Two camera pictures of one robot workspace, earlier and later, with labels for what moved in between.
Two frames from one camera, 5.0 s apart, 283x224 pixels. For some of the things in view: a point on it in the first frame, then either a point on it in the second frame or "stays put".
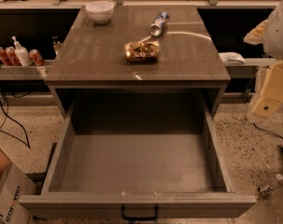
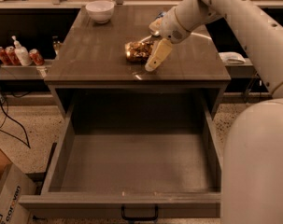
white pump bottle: (21, 53) stays put
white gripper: (278, 36) → (173, 27)
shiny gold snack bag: (142, 51) stays put
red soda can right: (35, 57) stays put
